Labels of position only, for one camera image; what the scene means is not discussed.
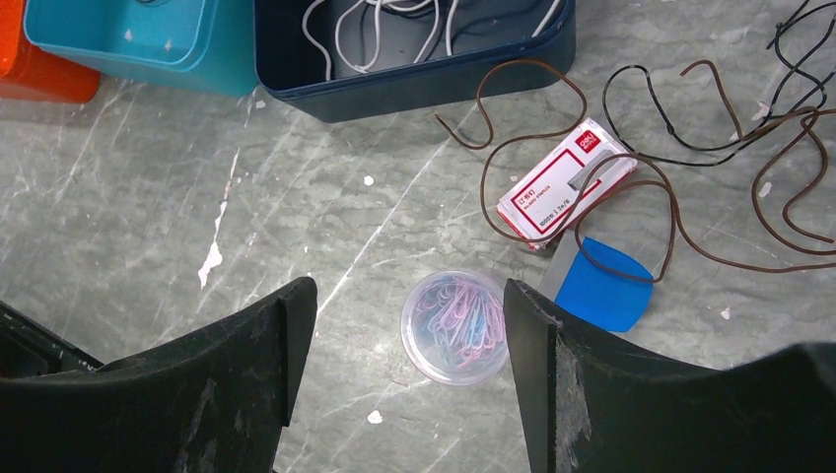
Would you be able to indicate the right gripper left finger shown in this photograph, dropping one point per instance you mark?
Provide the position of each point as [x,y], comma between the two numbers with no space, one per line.
[214,400]

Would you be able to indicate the clear jar of clips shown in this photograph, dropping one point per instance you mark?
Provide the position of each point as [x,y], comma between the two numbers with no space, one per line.
[453,329]

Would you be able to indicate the navy blue tray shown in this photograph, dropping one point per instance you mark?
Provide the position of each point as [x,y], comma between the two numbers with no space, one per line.
[343,60]

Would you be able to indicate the red white staples box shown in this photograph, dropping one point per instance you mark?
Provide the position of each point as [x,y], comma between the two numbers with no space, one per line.
[576,173]

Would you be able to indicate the light blue tray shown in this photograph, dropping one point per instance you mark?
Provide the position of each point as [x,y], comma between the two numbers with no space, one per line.
[202,46]

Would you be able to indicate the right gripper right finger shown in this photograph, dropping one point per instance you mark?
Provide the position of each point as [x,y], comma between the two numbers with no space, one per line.
[591,401]

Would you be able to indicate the orange tray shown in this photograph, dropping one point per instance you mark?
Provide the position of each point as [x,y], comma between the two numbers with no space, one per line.
[29,73]

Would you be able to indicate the blue grey eraser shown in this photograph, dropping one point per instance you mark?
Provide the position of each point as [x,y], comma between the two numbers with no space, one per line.
[597,283]

